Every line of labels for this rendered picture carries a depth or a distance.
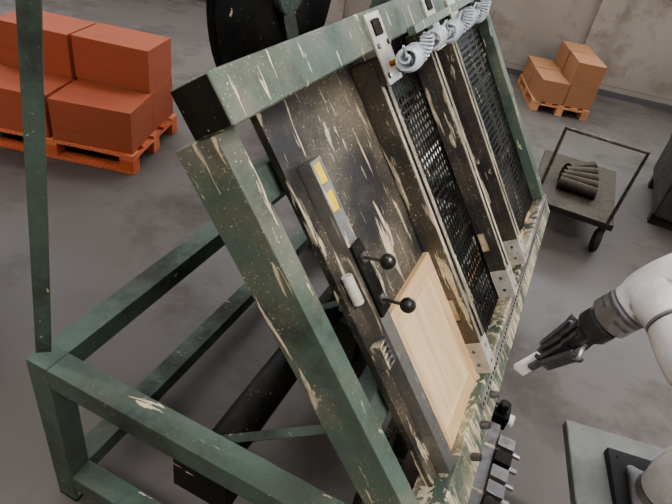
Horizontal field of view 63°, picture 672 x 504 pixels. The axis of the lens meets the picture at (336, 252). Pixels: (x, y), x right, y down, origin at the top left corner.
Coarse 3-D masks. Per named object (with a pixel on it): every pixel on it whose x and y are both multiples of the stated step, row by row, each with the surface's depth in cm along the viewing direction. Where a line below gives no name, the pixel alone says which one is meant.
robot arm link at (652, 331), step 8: (656, 320) 97; (664, 320) 95; (648, 328) 99; (656, 328) 96; (664, 328) 95; (656, 336) 96; (664, 336) 94; (656, 344) 95; (664, 344) 94; (656, 352) 96; (664, 352) 93; (664, 360) 93; (664, 368) 94
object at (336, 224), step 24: (312, 168) 122; (312, 192) 125; (336, 216) 126; (336, 240) 129; (360, 288) 133; (384, 336) 137; (408, 360) 143; (408, 384) 142; (408, 408) 146; (432, 432) 147; (432, 456) 152
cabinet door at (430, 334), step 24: (432, 264) 171; (408, 288) 155; (432, 288) 168; (432, 312) 166; (408, 336) 150; (432, 336) 163; (456, 336) 177; (432, 360) 160; (456, 360) 174; (432, 384) 157; (456, 384) 171; (432, 408) 154; (456, 408) 167; (456, 432) 164
